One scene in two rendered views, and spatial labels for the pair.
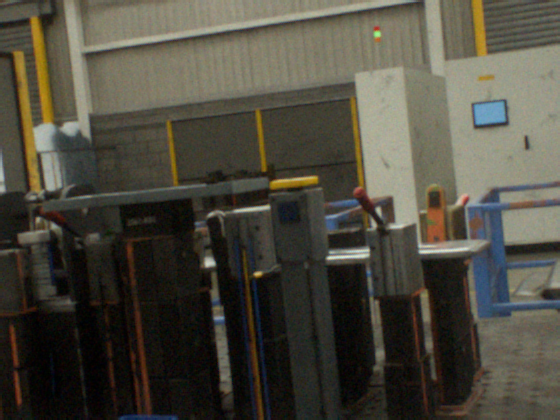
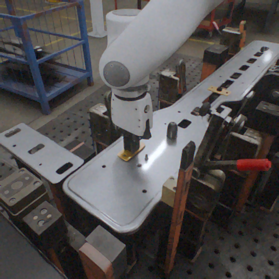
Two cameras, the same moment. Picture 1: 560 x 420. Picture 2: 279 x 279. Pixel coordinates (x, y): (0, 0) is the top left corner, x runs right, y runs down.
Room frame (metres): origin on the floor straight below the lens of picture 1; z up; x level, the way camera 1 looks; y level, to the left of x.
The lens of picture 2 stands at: (2.12, 1.17, 1.45)
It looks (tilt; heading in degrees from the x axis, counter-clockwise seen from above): 40 degrees down; 283
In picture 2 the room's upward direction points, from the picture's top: straight up
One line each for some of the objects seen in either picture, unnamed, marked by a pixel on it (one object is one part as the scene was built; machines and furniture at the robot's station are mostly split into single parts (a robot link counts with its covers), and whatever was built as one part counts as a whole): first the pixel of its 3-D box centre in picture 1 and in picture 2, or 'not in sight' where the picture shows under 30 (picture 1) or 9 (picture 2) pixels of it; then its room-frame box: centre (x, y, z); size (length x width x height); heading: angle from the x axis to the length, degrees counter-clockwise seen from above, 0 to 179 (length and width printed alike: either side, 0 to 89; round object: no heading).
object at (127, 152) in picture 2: not in sight; (131, 148); (2.26, 0.69, 1.01); 0.08 x 0.04 x 0.01; 66
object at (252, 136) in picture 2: not in sight; (231, 181); (1.96, 0.63, 0.88); 0.11 x 0.09 x 0.37; 156
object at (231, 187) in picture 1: (155, 194); not in sight; (1.62, 0.21, 1.16); 0.37 x 0.14 x 0.02; 66
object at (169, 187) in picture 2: not in sight; (167, 231); (2.13, 0.83, 0.88); 0.04 x 0.04 x 0.36; 66
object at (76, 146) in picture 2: not in sight; (85, 182); (2.41, 0.70, 0.84); 0.11 x 0.10 x 0.28; 156
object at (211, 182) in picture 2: not in sight; (195, 219); (2.06, 0.78, 0.88); 0.07 x 0.06 x 0.35; 156
